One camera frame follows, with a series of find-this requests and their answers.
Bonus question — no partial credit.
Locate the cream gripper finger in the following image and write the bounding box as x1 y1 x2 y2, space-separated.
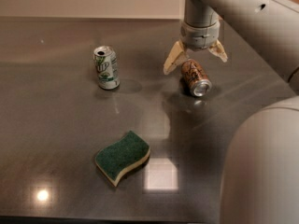
164 40 189 75
208 40 228 63

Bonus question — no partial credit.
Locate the orange soda can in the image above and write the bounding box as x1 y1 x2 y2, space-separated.
181 59 212 97

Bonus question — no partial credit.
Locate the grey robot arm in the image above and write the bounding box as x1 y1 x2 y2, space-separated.
171 0 299 224

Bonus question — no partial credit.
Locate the white green 7UP can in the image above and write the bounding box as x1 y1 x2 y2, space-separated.
93 46 120 90

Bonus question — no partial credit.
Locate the green yellow sponge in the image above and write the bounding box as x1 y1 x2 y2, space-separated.
95 131 150 187

